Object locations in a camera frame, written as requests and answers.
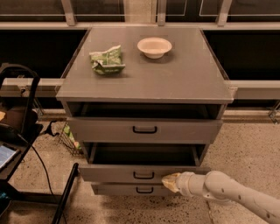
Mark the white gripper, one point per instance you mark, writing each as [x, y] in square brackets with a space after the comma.
[183, 183]

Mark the black equipment cart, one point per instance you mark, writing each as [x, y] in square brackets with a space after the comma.
[18, 132]

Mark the grey top drawer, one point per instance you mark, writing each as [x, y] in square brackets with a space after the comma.
[169, 131]

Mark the grey bottom drawer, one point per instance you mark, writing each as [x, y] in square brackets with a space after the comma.
[129, 189]

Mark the grey drawer cabinet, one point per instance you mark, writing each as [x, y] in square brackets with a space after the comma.
[186, 83]

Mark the black middle drawer handle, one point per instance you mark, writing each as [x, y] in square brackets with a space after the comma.
[143, 176]

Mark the black top drawer handle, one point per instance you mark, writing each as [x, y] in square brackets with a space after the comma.
[145, 130]

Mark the black drawer handle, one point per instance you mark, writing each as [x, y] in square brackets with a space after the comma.
[143, 176]
[145, 130]
[144, 191]

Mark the green snack bag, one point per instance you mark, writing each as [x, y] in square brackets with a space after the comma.
[107, 62]

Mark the black bottom drawer handle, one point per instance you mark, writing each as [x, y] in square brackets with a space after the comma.
[144, 191]

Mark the wire basket with items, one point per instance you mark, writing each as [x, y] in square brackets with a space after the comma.
[67, 139]

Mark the grey drawer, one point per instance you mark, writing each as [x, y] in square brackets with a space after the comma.
[129, 189]
[116, 162]
[169, 131]

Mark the white bowl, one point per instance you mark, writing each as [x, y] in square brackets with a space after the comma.
[154, 48]

